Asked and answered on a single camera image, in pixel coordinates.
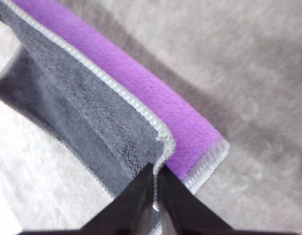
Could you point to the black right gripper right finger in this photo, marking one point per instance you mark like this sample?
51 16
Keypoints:
185 213

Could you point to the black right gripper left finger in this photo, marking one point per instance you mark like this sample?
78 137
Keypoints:
126 210

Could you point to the purple towel with grey hem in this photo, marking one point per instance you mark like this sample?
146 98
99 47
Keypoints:
97 102

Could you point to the grey table cloth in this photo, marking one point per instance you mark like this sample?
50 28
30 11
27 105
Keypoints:
251 85

